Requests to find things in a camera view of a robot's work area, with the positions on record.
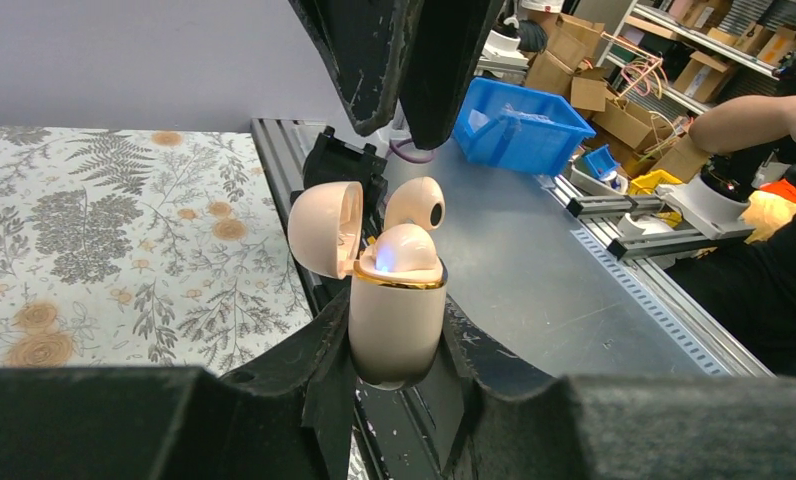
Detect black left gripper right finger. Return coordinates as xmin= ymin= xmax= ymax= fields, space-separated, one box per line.
xmin=435 ymin=301 xmax=796 ymax=479

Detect beige earbud charging case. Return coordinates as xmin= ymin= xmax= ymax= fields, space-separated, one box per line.
xmin=287 ymin=181 xmax=447 ymax=390

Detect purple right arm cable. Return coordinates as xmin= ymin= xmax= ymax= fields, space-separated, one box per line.
xmin=387 ymin=139 xmax=436 ymax=166

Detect blue plastic bin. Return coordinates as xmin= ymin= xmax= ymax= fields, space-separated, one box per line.
xmin=453 ymin=77 xmax=596 ymax=177

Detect floral table mat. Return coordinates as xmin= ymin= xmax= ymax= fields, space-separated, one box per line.
xmin=0 ymin=126 xmax=311 ymax=377

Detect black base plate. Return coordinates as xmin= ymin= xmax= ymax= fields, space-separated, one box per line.
xmin=310 ymin=200 xmax=464 ymax=461

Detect beige earbud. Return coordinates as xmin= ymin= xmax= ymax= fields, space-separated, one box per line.
xmin=359 ymin=224 xmax=443 ymax=283
xmin=383 ymin=176 xmax=446 ymax=231

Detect yellow plastic basket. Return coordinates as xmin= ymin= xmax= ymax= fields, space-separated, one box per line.
xmin=627 ymin=169 xmax=683 ymax=195

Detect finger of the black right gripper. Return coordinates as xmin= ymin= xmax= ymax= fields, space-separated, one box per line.
xmin=399 ymin=0 xmax=503 ymax=150
xmin=289 ymin=0 xmax=424 ymax=136

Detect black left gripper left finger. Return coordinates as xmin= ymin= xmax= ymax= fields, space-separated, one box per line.
xmin=0 ymin=292 xmax=356 ymax=479

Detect person forearm in background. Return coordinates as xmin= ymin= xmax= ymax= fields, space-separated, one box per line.
xmin=689 ymin=95 xmax=796 ymax=154

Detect cardboard boxes in background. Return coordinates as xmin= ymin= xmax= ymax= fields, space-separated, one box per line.
xmin=523 ymin=0 xmax=796 ymax=180

